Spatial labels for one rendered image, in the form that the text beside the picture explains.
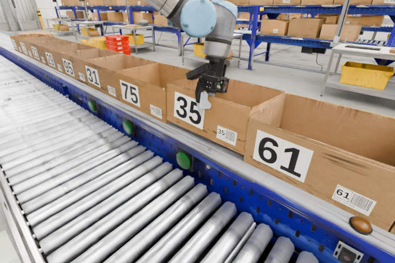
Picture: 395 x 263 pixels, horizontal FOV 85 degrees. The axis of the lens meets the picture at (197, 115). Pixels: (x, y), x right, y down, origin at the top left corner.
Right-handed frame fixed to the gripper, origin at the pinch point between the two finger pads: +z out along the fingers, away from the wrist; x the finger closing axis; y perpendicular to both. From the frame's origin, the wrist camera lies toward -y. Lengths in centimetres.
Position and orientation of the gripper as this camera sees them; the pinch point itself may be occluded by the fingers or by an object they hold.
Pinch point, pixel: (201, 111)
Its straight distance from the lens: 80.7
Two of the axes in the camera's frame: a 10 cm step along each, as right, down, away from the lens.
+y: 7.5, 3.0, -5.9
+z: -1.6, 9.5, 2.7
